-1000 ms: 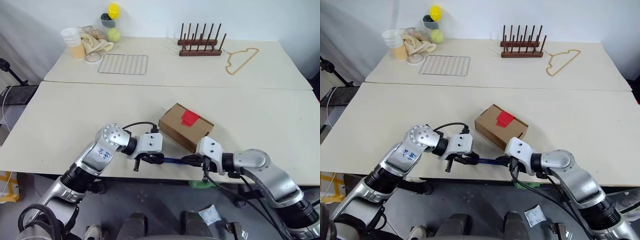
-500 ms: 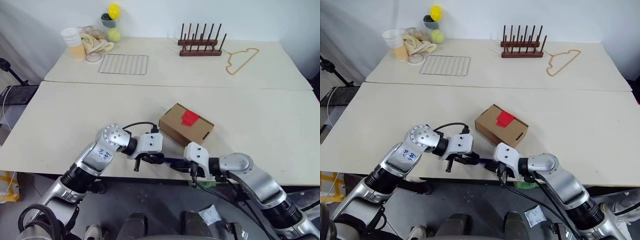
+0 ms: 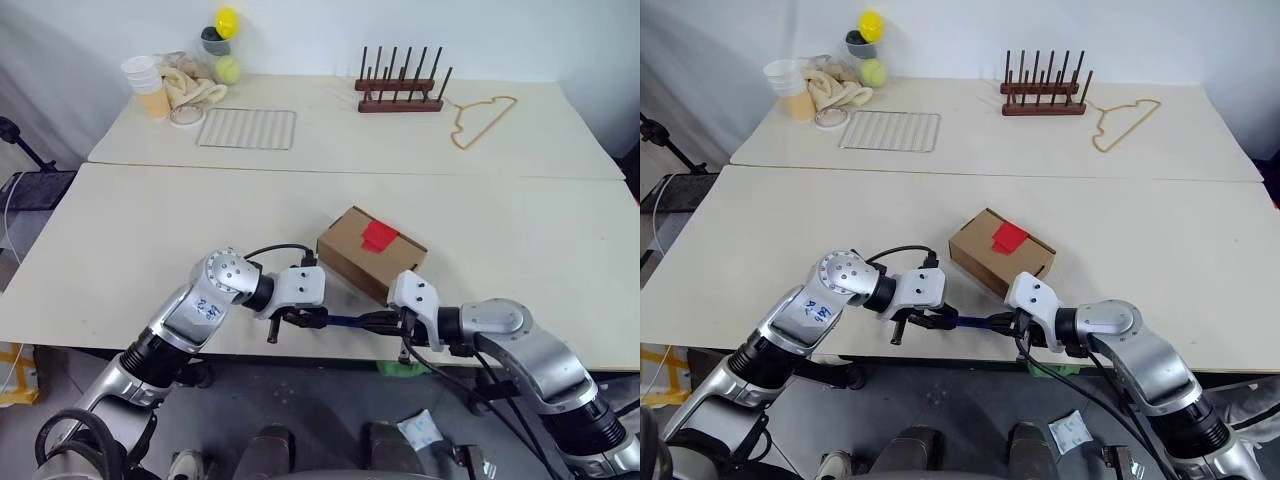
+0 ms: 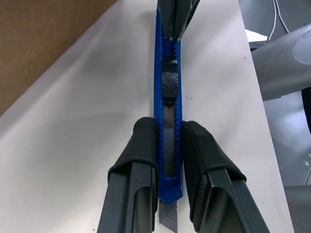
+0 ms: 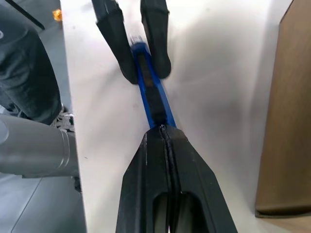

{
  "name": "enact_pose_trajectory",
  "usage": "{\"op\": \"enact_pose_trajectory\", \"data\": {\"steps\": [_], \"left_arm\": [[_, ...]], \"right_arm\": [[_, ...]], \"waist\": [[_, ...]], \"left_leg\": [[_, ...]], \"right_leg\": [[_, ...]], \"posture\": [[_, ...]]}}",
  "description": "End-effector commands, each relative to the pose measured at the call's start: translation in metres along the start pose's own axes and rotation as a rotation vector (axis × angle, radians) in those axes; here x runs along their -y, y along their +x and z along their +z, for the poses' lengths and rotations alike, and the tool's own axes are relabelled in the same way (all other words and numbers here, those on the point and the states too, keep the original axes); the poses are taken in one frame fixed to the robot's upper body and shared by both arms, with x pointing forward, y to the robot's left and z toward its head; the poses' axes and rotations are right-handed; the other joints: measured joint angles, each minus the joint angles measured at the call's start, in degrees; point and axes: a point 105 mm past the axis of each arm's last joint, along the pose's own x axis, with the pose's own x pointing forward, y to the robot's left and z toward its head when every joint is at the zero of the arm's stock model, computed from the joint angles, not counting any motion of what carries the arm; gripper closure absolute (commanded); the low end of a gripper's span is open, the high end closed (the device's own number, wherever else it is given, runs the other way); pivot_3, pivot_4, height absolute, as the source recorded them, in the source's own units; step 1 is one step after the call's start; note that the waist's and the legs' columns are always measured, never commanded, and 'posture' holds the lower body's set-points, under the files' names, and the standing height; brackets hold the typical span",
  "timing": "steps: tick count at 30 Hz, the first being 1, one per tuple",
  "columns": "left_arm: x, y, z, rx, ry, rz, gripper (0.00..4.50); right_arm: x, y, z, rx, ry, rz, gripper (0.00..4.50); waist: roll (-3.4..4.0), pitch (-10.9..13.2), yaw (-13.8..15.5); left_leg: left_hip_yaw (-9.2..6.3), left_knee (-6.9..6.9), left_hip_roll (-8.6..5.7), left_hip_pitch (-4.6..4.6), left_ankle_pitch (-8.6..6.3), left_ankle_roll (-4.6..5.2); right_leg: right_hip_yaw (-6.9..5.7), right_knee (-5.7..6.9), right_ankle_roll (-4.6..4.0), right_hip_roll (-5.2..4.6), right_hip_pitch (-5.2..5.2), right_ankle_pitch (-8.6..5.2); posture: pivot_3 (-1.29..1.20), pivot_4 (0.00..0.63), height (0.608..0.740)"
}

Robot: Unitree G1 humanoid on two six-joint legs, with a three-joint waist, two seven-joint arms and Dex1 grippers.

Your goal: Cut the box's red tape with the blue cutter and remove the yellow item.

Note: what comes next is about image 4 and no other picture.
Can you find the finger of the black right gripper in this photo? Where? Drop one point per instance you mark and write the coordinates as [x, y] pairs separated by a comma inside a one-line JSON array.
[[188, 14], [168, 17]]

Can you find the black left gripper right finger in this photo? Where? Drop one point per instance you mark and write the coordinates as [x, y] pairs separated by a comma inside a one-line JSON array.
[[209, 174]]

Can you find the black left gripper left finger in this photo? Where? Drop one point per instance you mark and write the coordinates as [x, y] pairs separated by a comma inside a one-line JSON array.
[[132, 170]]

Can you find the blue utility knife cutter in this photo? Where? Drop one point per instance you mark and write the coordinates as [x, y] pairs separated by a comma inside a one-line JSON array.
[[158, 72]]

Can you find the brown cardboard box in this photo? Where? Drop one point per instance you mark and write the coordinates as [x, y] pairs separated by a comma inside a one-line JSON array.
[[36, 36]]

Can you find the grey robot torso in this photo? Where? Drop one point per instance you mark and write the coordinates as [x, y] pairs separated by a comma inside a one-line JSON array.
[[279, 72]]

